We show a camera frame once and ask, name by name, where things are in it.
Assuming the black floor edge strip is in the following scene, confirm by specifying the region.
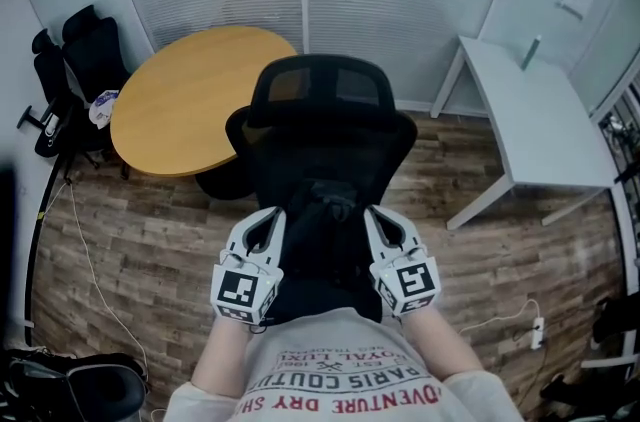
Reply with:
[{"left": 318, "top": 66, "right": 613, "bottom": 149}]
[{"left": 23, "top": 154, "right": 72, "bottom": 347}]

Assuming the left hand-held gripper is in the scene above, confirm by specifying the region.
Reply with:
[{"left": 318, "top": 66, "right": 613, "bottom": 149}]
[{"left": 210, "top": 206, "right": 288, "bottom": 326}]

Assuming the person's white printed shirt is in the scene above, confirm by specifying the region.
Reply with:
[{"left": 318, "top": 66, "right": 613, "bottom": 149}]
[{"left": 162, "top": 307, "right": 527, "bottom": 422}]

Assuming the person's left forearm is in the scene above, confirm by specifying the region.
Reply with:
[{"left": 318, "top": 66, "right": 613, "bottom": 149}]
[{"left": 191, "top": 317, "right": 252, "bottom": 392}]

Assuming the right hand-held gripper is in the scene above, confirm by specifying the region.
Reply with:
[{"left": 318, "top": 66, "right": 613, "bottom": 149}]
[{"left": 363, "top": 205, "right": 443, "bottom": 318}]

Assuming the person's right forearm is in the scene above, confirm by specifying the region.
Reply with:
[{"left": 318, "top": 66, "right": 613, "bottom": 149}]
[{"left": 401, "top": 307, "right": 485, "bottom": 382}]

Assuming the green bottle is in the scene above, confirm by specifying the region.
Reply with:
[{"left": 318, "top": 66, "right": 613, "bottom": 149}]
[{"left": 519, "top": 33, "right": 543, "bottom": 72}]

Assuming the white shelf rack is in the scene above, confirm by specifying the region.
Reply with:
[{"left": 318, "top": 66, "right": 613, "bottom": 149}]
[{"left": 598, "top": 84, "right": 640, "bottom": 301}]

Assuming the black mesh office chair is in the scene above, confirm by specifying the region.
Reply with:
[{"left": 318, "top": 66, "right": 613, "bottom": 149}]
[{"left": 224, "top": 53, "right": 419, "bottom": 326}]

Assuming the round wooden table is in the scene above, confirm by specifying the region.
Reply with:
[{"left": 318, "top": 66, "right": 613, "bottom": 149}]
[{"left": 109, "top": 26, "right": 299, "bottom": 202}]

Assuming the white power strip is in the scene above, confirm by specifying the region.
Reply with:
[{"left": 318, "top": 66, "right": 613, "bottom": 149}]
[{"left": 530, "top": 316, "right": 547, "bottom": 351}]

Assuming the long white floor cable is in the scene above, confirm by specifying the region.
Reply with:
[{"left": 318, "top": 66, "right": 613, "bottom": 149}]
[{"left": 41, "top": 182, "right": 152, "bottom": 372}]

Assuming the black floor cable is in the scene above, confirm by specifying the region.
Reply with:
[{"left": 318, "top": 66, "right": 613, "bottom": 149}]
[{"left": 513, "top": 348, "right": 550, "bottom": 414}]

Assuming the white rectangular table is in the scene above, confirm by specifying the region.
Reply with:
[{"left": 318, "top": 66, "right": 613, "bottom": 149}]
[{"left": 430, "top": 34, "right": 617, "bottom": 232}]

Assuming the white printed cloth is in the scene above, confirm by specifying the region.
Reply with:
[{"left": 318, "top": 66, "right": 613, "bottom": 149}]
[{"left": 88, "top": 89, "right": 121, "bottom": 131}]

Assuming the black seat with grey rim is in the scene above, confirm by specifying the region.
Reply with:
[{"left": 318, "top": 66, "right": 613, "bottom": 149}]
[{"left": 63, "top": 353, "right": 149, "bottom": 422}]

